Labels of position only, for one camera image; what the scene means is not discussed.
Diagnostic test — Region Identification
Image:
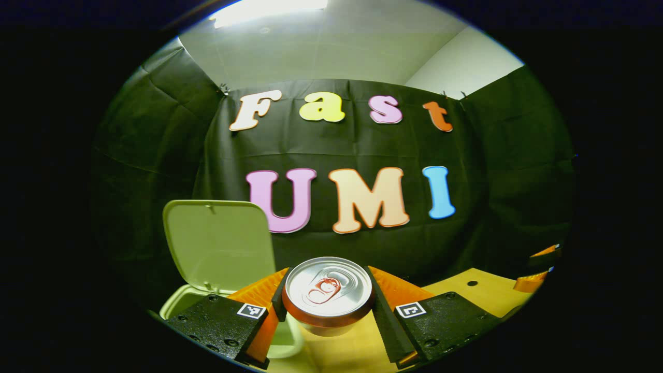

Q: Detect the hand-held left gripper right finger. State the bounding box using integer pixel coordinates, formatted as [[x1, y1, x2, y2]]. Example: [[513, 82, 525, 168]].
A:
[[366, 265, 503, 370]]

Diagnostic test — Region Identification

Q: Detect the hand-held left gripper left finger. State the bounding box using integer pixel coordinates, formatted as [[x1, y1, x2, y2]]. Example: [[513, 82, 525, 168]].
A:
[[164, 267, 291, 370]]

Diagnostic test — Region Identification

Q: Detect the red pop can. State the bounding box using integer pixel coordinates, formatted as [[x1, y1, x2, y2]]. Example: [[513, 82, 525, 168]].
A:
[[282, 256, 377, 338]]

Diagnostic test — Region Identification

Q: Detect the white desktop garbage bin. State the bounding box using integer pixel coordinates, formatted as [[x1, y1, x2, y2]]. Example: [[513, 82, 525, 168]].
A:
[[159, 199, 306, 360]]

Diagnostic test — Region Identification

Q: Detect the wooden desktop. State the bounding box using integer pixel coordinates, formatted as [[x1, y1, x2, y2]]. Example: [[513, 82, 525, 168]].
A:
[[264, 267, 535, 373]]

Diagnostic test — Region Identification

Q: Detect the black backdrop cloth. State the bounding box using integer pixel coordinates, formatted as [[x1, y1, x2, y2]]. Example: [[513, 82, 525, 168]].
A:
[[92, 36, 576, 311]]

